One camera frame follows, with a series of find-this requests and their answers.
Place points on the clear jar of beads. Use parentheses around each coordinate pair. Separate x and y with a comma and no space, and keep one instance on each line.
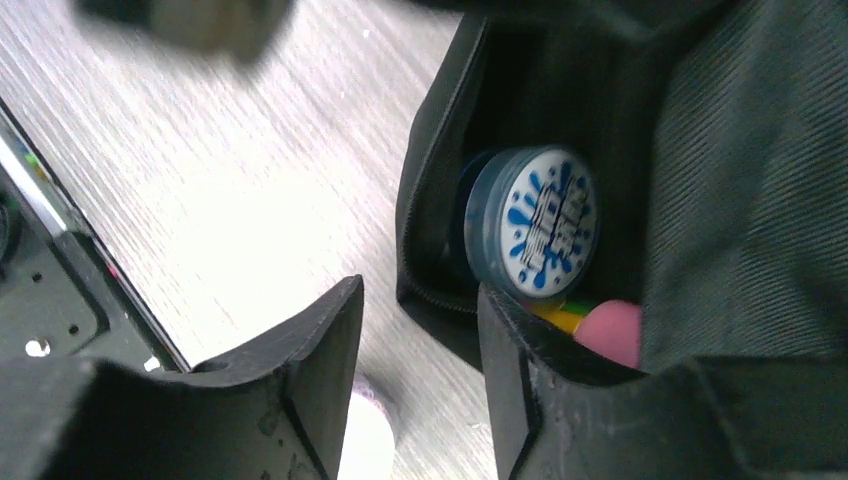
(369,441)

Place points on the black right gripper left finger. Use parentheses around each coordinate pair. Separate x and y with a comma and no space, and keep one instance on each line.
(272,408)

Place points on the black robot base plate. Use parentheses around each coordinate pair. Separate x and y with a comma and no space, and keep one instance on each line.
(62,292)

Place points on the black backpack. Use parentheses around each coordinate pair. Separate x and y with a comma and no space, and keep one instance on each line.
(717,135)

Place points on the blue patterned lid jar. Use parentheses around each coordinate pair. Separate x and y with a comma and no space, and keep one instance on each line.
(531,221)

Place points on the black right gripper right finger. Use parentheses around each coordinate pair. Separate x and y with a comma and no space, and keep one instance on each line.
(560,411)

